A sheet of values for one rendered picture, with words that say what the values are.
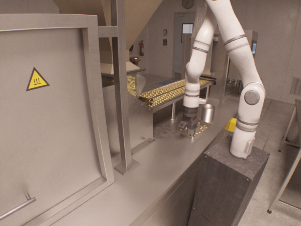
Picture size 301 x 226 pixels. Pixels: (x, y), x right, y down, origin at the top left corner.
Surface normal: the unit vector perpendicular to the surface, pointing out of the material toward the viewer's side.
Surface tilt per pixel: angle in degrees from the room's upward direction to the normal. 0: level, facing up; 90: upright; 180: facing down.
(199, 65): 75
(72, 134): 90
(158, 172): 0
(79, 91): 90
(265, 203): 0
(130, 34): 114
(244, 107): 92
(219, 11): 91
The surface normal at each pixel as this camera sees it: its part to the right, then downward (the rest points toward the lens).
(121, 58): 0.76, 0.26
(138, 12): 0.70, 0.61
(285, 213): 0.00, -0.91
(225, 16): -0.49, 0.30
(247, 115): -0.66, 0.31
